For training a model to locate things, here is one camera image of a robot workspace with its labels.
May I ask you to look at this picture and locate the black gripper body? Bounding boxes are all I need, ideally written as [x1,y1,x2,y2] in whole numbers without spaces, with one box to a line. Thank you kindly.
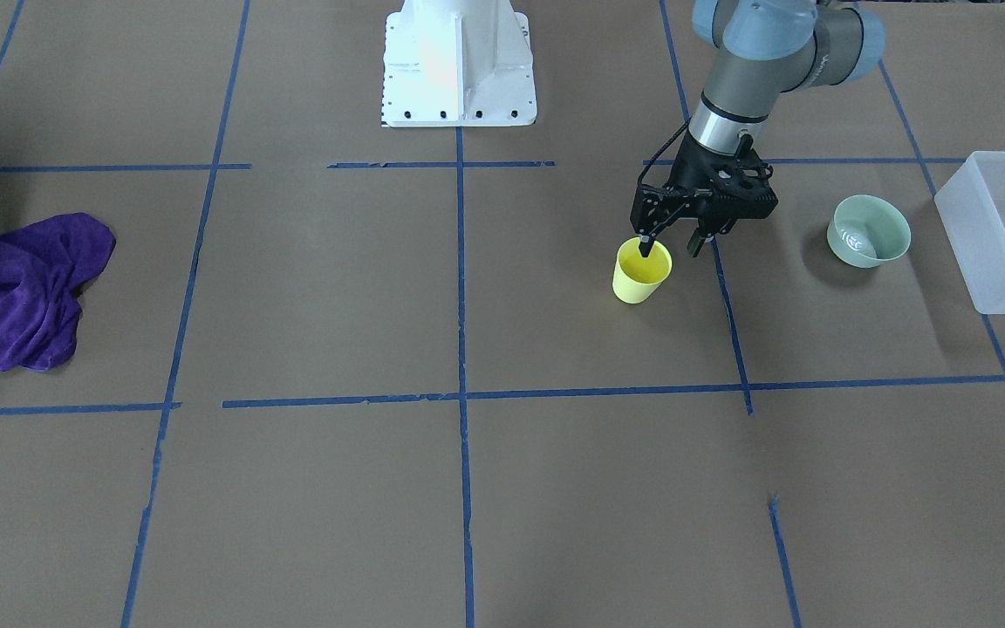
[630,136,779,238]

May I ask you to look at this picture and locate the yellow plastic cup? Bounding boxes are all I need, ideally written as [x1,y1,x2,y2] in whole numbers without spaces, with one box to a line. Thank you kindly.
[612,237,673,304]

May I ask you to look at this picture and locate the pale green bowl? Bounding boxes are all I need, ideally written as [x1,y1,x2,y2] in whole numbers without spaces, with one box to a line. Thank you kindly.
[826,195,913,268]

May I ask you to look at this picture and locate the purple cloth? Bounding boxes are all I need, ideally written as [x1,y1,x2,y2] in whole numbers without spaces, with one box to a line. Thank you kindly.
[0,212,116,372]

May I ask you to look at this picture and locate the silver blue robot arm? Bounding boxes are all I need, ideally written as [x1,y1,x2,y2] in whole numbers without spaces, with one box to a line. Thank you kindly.
[630,1,886,257]

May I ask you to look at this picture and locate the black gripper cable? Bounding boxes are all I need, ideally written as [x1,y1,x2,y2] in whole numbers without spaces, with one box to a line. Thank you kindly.
[637,122,692,201]

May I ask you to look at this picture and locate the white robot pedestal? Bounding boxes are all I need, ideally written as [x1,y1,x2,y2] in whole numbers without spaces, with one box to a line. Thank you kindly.
[380,1,538,128]

